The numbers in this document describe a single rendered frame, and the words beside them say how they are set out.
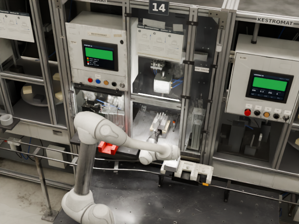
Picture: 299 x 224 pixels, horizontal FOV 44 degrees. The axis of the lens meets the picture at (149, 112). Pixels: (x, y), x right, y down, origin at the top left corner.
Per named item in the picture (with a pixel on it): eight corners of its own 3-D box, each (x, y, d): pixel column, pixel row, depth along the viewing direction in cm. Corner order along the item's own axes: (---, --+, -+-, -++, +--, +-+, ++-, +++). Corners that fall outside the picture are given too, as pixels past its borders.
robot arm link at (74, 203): (79, 230, 239) (55, 214, 249) (96, 218, 252) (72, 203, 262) (96, 122, 210) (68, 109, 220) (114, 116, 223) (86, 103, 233)
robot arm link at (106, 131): (131, 131, 222) (113, 122, 228) (117, 123, 206) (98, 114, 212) (121, 151, 221) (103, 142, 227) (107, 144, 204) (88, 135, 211)
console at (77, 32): (70, 84, 268) (62, 24, 241) (86, 65, 290) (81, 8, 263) (126, 94, 260) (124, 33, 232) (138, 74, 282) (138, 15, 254)
